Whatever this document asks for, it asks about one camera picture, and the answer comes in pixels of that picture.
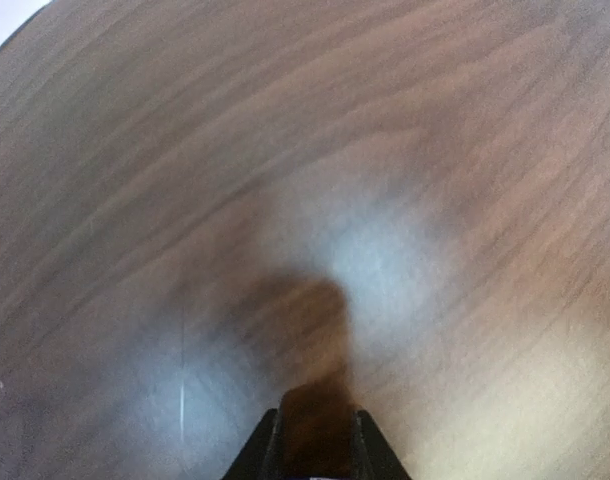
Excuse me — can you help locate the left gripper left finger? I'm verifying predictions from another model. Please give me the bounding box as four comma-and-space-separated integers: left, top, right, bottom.
227, 408, 284, 480

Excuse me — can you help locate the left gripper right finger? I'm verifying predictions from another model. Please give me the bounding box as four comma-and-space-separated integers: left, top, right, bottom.
351, 410, 410, 480

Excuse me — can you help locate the purple AAA battery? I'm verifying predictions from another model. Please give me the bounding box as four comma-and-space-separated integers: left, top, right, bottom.
280, 378, 353, 479

